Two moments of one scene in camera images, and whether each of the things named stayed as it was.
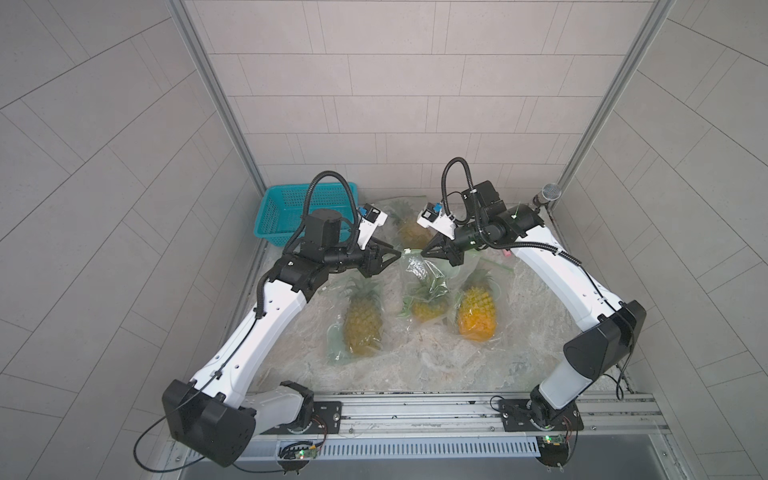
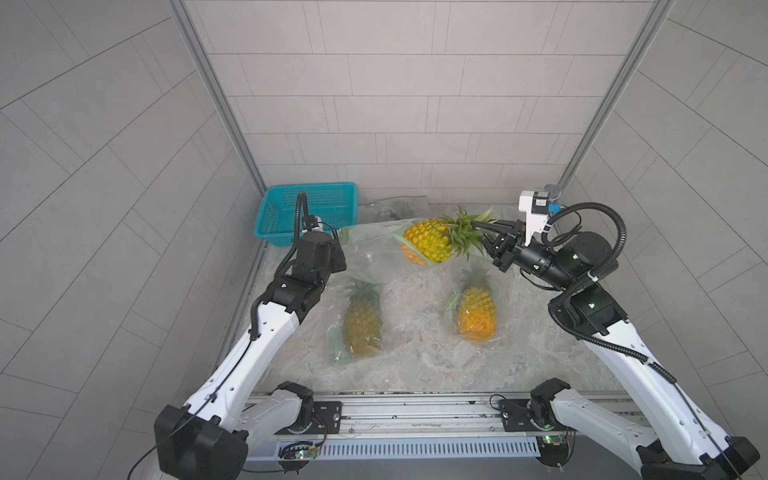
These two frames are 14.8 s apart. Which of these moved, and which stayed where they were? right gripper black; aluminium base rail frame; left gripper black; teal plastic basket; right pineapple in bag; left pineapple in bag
Moved: left gripper black; right gripper black
Stayed: right pineapple in bag; left pineapple in bag; teal plastic basket; aluminium base rail frame
